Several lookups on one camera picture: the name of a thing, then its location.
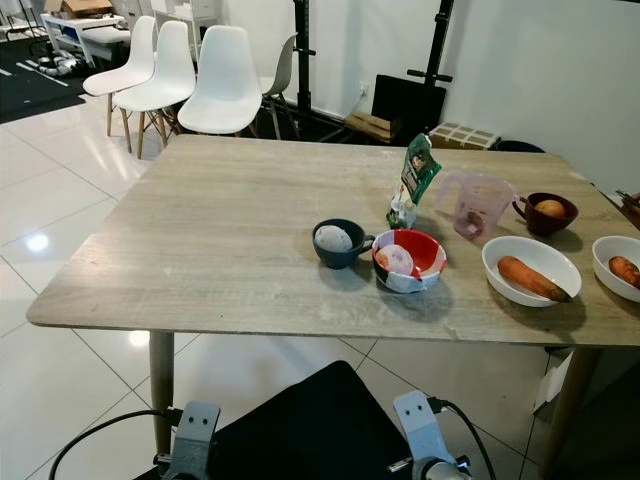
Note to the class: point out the pink food packet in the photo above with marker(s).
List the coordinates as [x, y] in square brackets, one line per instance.
[396, 260]

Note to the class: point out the red bowl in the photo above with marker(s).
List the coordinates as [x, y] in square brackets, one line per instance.
[428, 250]

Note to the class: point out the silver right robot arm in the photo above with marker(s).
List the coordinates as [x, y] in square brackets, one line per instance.
[445, 472]

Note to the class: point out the black rug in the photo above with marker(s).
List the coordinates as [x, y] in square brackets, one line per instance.
[25, 95]

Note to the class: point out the white plastic chair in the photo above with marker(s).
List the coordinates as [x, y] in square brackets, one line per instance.
[135, 55]
[168, 70]
[225, 80]

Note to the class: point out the light wooden table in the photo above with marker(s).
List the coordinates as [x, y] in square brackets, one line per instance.
[230, 230]

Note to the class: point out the white desk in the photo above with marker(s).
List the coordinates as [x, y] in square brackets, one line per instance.
[85, 25]

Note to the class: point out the open cardboard box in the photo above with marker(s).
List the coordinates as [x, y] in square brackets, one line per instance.
[85, 8]

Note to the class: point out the grey plastic chair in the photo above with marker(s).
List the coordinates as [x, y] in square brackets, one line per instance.
[280, 70]

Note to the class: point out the white round egg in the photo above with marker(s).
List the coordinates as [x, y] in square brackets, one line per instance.
[332, 239]

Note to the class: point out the dark blue mug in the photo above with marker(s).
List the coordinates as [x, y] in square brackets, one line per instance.
[335, 259]

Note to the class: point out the black rack upright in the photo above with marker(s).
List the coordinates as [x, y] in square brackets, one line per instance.
[302, 50]

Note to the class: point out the black floor mat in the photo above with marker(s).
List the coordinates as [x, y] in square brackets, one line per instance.
[310, 430]

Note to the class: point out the small cardboard box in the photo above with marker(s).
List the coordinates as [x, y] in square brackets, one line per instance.
[370, 126]

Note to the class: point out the green snack bag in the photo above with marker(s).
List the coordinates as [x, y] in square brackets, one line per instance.
[416, 178]

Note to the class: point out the black case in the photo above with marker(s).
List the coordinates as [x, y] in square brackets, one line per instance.
[408, 100]

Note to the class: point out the clear pink measuring jug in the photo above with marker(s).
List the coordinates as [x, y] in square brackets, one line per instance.
[472, 203]

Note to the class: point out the checkered white box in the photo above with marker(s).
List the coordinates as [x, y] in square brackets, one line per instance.
[465, 135]

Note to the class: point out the black slanted rack bar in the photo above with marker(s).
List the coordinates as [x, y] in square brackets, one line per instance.
[438, 40]

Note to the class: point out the white oval bowl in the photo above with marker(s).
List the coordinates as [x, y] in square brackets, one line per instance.
[525, 247]

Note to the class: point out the orange carrot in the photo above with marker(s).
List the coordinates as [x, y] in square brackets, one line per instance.
[525, 277]

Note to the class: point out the dark blue round object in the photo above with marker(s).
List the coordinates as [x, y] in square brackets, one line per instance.
[520, 146]

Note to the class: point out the maroon cup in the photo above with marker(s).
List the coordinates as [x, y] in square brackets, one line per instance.
[546, 228]

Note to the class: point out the round orange fruit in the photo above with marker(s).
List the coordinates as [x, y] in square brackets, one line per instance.
[550, 208]

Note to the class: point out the white paper tag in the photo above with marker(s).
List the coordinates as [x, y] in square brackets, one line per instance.
[555, 380]

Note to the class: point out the white round bowl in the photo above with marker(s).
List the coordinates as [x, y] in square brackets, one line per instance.
[607, 252]

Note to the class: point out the small sweet potato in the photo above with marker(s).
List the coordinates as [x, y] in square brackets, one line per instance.
[624, 270]

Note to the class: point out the dark brown bowl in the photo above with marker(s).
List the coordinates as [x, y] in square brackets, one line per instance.
[631, 208]

